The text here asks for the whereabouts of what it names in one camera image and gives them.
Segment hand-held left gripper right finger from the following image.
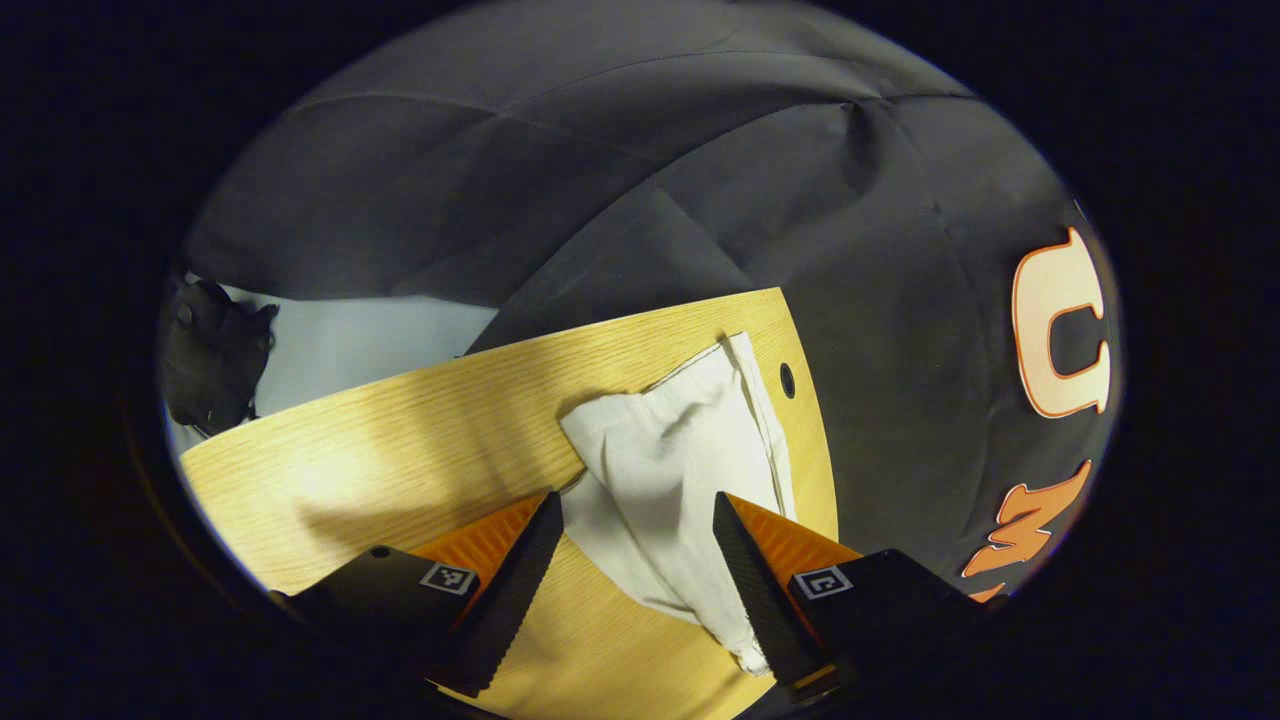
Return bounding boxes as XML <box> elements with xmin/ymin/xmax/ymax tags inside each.
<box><xmin>710</xmin><ymin>490</ymin><xmax>1001</xmax><ymax>706</ymax></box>

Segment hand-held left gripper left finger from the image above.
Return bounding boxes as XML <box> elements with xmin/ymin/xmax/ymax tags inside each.
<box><xmin>268</xmin><ymin>488</ymin><xmax>566</xmax><ymax>699</ymax></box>

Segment white jeans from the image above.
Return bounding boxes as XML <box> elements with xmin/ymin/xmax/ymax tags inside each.
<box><xmin>558</xmin><ymin>332</ymin><xmax>798</xmax><ymax>677</ymax></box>

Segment dark bundle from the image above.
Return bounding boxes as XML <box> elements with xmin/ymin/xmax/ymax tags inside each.
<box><xmin>160</xmin><ymin>275</ymin><xmax>281</xmax><ymax>436</ymax></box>

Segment black backdrop cloth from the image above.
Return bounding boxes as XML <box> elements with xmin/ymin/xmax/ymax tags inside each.
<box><xmin>180</xmin><ymin>0</ymin><xmax>1123</xmax><ymax>601</ymax></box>

